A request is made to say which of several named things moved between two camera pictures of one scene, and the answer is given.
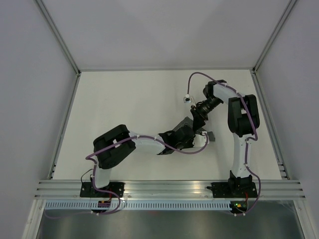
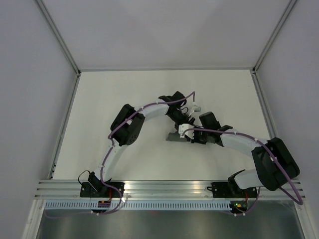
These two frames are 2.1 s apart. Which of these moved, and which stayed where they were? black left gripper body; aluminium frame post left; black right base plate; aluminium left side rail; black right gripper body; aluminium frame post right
Moved: black right gripper body; black left gripper body
Stayed: aluminium left side rail; aluminium frame post right; aluminium frame post left; black right base plate
